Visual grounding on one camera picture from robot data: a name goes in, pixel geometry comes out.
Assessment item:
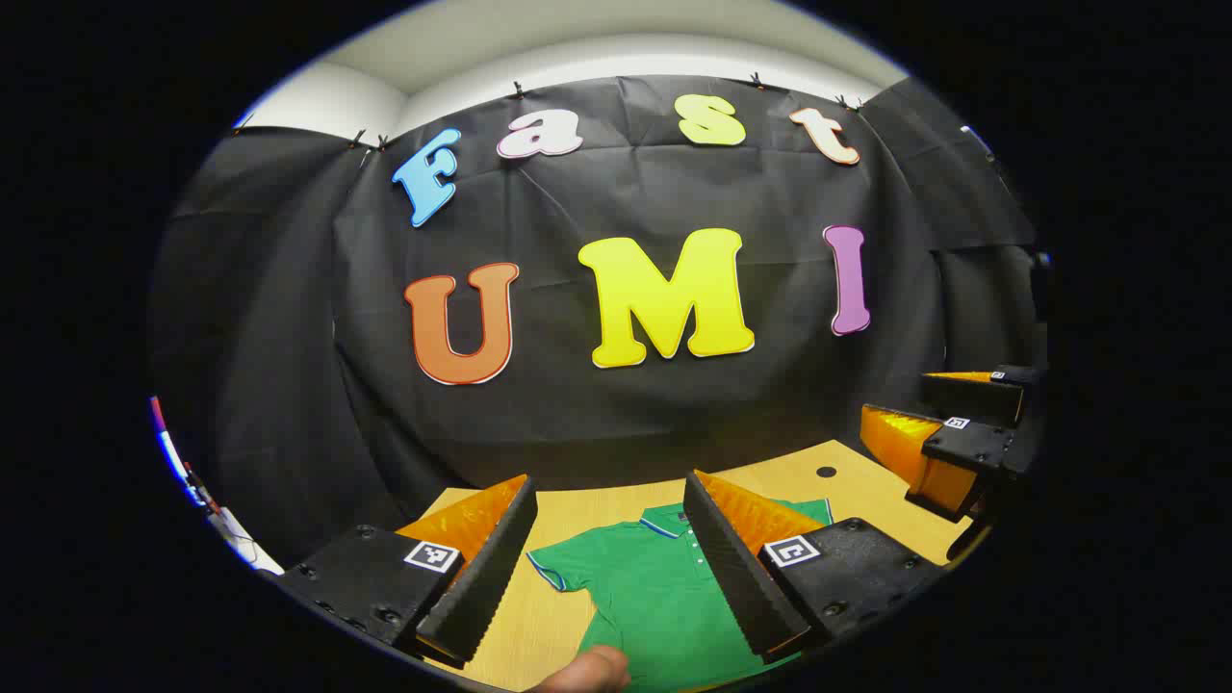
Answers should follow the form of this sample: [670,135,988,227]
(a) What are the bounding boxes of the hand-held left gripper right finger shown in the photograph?
[682,470,949,665]

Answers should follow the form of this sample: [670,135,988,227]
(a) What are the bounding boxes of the white side table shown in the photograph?
[207,505,285,576]

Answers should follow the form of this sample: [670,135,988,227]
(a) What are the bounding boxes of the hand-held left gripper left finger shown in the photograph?
[272,474,539,670]

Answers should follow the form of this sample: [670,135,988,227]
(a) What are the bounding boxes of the black backdrop cloth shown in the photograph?
[149,75,1050,569]

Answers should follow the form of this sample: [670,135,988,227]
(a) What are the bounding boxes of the green T-shirt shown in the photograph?
[526,499,834,693]

